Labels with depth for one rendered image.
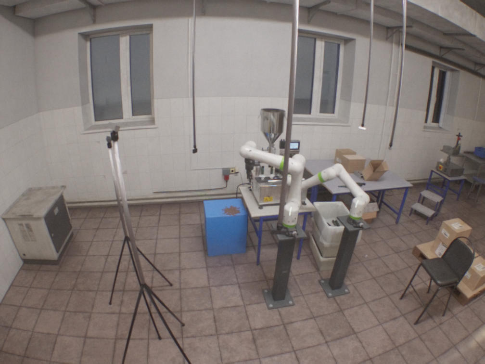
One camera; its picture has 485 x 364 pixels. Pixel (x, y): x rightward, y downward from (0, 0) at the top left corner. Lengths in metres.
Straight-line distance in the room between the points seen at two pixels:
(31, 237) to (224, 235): 2.56
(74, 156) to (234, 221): 2.96
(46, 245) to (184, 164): 2.51
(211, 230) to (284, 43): 3.07
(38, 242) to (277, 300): 3.03
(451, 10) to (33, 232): 6.70
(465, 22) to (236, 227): 4.88
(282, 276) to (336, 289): 0.81
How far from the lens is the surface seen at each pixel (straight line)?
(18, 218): 3.76
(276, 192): 3.03
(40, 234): 3.71
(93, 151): 4.67
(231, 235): 3.34
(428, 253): 4.16
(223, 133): 4.36
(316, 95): 5.17
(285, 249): 2.48
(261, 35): 4.39
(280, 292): 2.88
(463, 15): 5.20
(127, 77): 4.70
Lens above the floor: 2.26
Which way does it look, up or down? 24 degrees down
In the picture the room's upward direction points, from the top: 2 degrees clockwise
